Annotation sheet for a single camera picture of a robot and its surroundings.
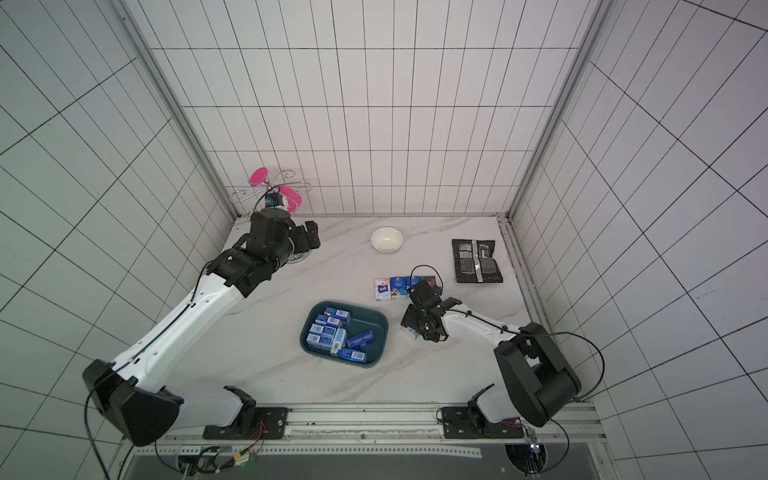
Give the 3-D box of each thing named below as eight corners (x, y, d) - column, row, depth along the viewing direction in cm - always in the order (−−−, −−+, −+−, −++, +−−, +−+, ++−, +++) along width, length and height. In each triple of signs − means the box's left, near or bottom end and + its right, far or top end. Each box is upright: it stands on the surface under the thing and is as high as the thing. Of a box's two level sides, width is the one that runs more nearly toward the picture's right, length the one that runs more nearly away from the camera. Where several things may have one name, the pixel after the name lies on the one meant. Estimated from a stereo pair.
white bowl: (380, 257, 108) (379, 250, 104) (368, 239, 114) (368, 231, 110) (405, 246, 111) (406, 239, 108) (393, 229, 117) (393, 221, 113)
